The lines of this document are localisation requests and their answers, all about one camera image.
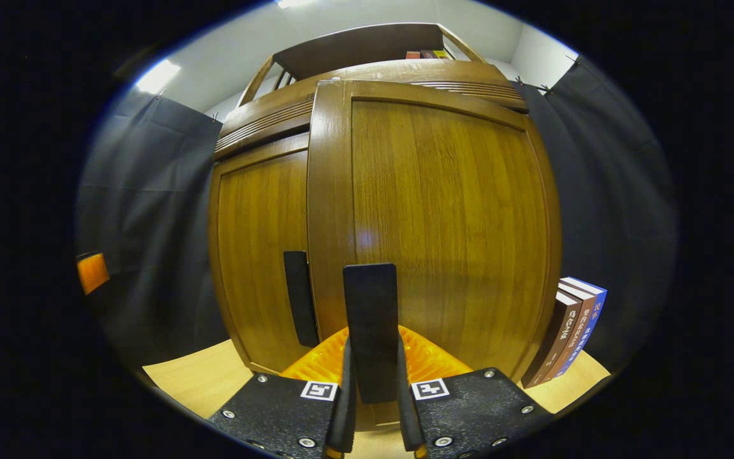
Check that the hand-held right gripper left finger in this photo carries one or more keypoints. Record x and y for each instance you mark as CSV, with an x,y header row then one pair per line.
x,y
345,414

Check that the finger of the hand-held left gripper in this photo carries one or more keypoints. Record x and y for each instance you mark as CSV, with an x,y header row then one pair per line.
x,y
93,273

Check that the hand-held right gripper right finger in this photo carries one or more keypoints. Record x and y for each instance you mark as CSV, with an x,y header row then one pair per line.
x,y
408,414

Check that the wooden cabinet door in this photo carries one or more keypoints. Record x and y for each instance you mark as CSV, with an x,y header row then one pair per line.
x,y
259,255
456,242

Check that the wooden double-door shoe cabinet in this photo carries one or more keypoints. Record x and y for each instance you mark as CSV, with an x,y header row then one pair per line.
x,y
354,48

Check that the wooden cabinet drawer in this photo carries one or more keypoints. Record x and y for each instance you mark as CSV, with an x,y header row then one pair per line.
x,y
265,111

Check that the black backdrop cloth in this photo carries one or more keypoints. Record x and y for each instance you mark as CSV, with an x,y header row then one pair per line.
x,y
150,191

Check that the dark brown hardcover book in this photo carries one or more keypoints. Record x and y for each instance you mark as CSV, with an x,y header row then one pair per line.
x,y
555,338

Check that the reddish brown hardcover book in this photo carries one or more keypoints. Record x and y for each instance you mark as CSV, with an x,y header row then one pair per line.
x,y
576,338

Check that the narrow ceiling light panel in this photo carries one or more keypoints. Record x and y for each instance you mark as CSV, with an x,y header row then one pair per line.
x,y
157,76

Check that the maroon book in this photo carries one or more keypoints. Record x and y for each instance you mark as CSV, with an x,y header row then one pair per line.
x,y
427,55

